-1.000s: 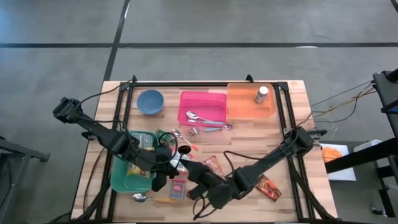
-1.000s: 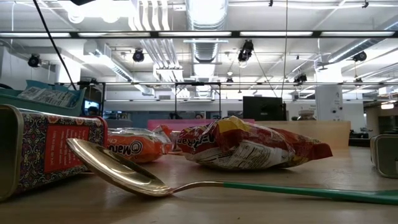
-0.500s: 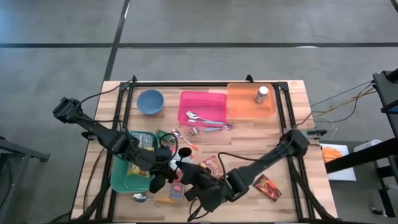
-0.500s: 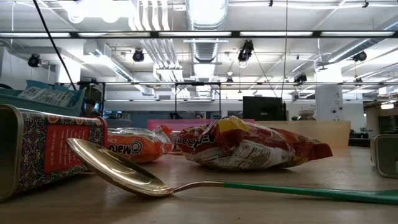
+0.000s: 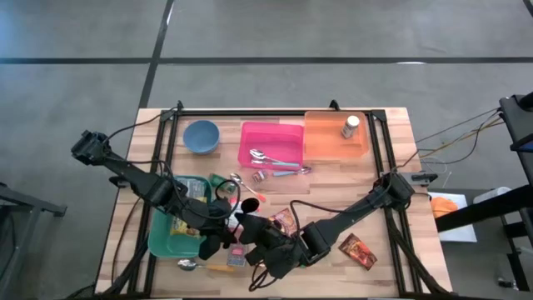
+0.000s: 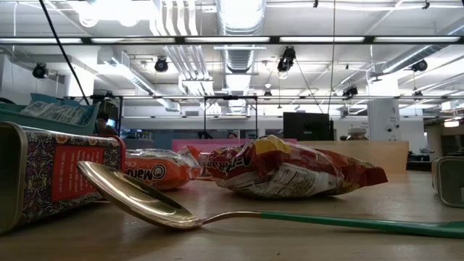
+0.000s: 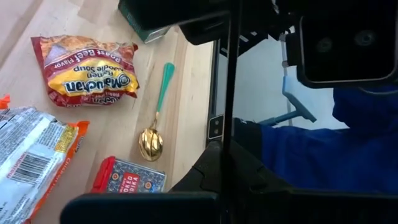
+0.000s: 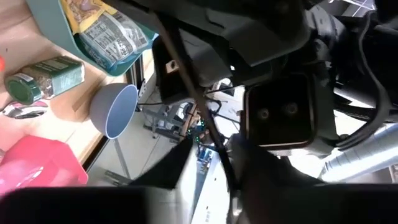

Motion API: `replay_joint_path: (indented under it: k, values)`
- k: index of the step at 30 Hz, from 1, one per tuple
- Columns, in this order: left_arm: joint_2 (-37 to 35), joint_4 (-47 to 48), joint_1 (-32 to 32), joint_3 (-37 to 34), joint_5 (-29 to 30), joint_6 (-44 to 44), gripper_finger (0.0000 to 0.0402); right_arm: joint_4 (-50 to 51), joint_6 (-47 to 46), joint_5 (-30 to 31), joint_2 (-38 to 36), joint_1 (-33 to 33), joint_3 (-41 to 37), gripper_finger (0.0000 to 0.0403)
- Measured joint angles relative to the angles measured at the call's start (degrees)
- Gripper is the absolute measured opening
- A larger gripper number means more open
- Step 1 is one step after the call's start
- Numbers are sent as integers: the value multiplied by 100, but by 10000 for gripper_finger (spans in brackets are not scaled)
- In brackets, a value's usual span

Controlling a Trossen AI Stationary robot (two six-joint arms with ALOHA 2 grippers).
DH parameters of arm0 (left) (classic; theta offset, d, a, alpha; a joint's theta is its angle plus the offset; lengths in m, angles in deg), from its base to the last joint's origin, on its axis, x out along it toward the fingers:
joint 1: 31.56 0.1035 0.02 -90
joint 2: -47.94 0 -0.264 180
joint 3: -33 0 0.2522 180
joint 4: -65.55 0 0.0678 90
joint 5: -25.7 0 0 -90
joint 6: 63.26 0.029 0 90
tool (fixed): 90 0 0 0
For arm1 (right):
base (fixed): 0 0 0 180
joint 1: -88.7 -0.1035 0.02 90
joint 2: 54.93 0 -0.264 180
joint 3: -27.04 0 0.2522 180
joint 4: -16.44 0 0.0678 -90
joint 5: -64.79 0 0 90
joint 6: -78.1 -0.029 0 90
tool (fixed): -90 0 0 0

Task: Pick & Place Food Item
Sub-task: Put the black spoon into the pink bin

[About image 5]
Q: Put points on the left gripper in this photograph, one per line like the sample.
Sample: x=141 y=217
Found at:
x=208 y=248

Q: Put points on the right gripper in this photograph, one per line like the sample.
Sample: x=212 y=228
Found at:
x=250 y=205

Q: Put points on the red patterned tin box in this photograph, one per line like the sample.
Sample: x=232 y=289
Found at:
x=237 y=256

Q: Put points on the red ramen packet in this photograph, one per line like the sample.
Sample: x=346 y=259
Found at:
x=285 y=218

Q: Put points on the yellow ramen packet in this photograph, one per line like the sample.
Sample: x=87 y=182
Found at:
x=183 y=227

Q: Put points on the multicolour ramen packet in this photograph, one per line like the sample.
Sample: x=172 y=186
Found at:
x=192 y=187

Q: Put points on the plain silver spoon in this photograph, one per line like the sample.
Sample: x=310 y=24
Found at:
x=256 y=153

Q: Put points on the brown orange snack packet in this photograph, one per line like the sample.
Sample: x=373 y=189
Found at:
x=358 y=251

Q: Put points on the white cap spice bottle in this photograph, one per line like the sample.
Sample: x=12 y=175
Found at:
x=350 y=126

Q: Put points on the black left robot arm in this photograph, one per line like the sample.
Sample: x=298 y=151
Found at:
x=137 y=179

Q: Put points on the small green packet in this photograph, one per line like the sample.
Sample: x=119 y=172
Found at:
x=216 y=180

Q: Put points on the green plastic bin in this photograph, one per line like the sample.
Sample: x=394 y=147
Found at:
x=166 y=246

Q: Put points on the pink plastic bin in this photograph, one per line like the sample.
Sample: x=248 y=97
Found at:
x=270 y=135

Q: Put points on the blue bowl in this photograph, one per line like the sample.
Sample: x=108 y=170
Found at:
x=201 y=135

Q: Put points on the orange plastic bin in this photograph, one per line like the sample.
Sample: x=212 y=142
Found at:
x=329 y=137

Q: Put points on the orange cloth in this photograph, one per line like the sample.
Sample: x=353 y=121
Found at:
x=443 y=206

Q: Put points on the white paper sheet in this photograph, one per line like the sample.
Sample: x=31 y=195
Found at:
x=458 y=229

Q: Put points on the grey metal table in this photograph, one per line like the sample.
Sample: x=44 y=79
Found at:
x=25 y=200

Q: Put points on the white plastic container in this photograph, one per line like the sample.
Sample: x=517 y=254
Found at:
x=491 y=193

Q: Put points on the small black device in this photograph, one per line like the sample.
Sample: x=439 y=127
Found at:
x=508 y=284

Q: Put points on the black metal desk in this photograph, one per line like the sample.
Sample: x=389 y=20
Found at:
x=518 y=121

